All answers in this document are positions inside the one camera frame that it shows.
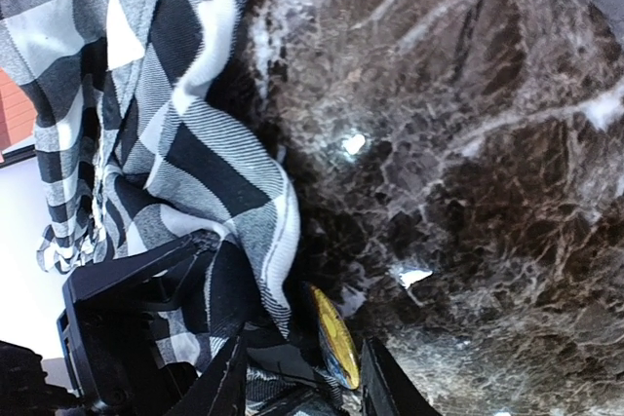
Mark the black white plaid shirt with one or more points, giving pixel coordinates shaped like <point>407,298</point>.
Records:
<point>133,154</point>

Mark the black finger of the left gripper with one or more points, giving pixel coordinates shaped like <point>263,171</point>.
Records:
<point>106,327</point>

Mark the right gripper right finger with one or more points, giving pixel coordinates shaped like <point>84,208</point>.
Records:
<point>386,388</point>

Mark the orange plastic basin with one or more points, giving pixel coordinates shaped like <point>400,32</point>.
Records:
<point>17,113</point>

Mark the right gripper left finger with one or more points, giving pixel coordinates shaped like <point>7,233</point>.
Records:
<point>221,389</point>

